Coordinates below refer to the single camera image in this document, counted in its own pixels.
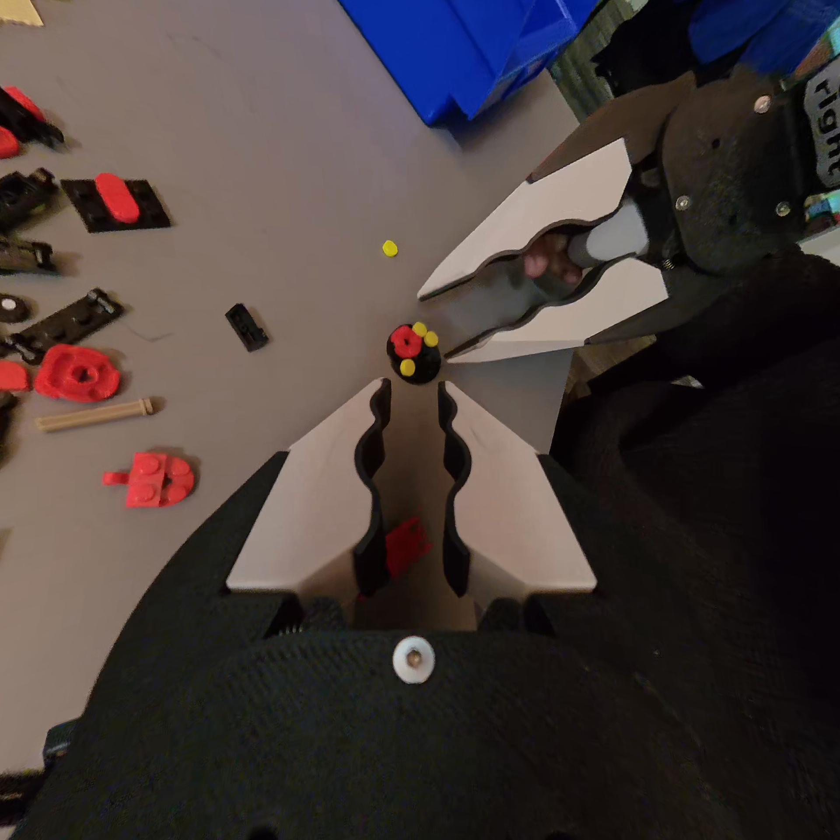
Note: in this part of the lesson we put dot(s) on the small black lego bracket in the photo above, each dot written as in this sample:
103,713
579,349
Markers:
246,326

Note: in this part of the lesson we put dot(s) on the red black lego clip piece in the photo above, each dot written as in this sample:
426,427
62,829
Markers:
29,121

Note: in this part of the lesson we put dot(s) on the black lego hinge plate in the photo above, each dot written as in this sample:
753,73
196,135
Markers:
65,325

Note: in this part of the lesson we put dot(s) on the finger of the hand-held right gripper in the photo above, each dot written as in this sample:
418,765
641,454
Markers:
590,315
558,197

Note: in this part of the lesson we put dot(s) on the round black lego plate assembly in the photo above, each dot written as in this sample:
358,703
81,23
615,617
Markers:
420,371

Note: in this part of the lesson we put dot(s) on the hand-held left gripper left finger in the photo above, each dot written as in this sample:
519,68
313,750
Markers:
308,518

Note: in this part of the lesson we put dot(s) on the black lego plate red tile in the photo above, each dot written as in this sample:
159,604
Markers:
118,203

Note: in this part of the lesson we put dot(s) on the red round lego plate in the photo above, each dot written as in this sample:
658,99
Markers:
75,374

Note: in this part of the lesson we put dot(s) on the red black lego strip assembly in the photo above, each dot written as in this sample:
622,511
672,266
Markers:
405,544

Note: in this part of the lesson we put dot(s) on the beige tape strip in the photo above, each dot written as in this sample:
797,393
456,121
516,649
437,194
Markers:
16,10

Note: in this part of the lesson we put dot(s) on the pile of lego pieces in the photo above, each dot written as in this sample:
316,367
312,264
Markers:
26,197

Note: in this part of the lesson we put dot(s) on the person's right forearm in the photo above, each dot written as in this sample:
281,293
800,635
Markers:
787,315

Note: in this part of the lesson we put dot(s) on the red lego plate with pin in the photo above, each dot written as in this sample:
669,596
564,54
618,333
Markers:
157,479

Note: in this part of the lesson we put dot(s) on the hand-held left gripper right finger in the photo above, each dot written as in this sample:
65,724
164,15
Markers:
518,518

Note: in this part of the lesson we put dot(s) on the tan lego axle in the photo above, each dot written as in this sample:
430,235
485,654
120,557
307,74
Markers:
92,415

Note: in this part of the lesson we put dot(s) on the person's right hand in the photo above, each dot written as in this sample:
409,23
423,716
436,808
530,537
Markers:
551,257

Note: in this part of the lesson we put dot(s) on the person's black knit sweater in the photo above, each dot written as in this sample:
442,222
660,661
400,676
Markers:
722,558

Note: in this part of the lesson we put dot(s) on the blue storage bin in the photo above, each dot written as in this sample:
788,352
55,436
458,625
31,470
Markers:
459,52

